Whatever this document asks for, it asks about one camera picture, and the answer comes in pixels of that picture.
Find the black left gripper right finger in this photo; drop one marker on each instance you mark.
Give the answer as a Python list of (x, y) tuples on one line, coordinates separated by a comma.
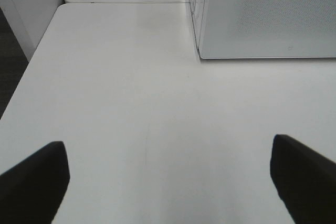
[(304, 180)]

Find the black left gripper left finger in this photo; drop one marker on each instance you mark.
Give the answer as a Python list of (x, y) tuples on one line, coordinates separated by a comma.
[(32, 191)]

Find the white microwave door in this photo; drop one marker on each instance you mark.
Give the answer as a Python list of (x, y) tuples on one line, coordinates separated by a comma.
[(238, 29)]

